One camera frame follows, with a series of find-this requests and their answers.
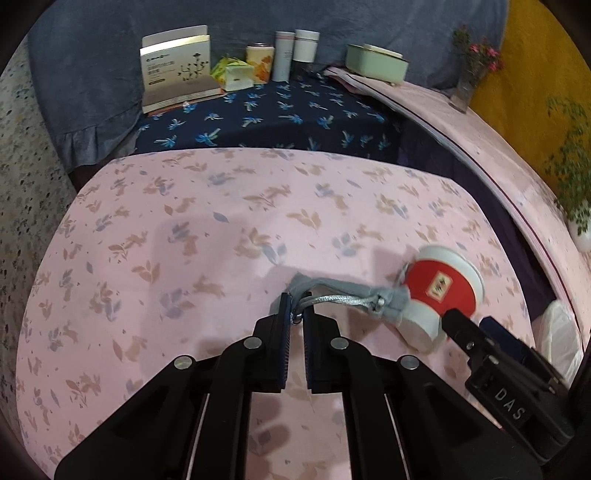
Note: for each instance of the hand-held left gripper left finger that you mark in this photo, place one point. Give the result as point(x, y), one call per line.
point(284, 337)

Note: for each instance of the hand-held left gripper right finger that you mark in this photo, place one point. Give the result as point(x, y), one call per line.
point(310, 346)

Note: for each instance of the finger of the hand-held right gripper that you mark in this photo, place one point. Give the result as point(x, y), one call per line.
point(501, 339)
point(461, 327)

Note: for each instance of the red and white paper cup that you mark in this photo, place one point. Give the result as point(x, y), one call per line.
point(438, 286)

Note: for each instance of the white plastic bag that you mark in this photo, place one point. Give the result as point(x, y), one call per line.
point(554, 332)

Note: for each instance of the pink floral tablecloth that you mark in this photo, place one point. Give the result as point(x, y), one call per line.
point(184, 230)

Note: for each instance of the dark purple cloth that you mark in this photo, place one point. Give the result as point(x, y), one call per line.
point(461, 166)

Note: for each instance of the green plant in white pot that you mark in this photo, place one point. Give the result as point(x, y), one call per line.
point(572, 175)

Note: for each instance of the pink cloth with red stripe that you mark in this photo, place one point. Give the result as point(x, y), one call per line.
point(498, 152)

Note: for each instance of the navy floral cloth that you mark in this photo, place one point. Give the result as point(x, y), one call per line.
point(277, 115)

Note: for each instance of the glass vase with pink flowers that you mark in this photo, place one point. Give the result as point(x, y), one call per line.
point(464, 90)

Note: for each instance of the green tissue pack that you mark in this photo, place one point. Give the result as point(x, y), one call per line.
point(235, 74)

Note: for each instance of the yellow cloth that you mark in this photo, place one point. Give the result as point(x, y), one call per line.
point(531, 69)

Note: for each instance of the yellow floral tin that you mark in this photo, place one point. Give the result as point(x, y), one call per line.
point(258, 62)

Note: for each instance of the mint green box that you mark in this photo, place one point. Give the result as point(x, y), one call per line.
point(374, 64)

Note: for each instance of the tall grey bottle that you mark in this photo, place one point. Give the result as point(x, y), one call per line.
point(282, 55)

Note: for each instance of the white open carton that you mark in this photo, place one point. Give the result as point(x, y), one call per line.
point(175, 69)

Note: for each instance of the white canister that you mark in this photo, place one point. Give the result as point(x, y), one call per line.
point(305, 46)

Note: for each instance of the blue-grey cloth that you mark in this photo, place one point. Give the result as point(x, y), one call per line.
point(92, 69)

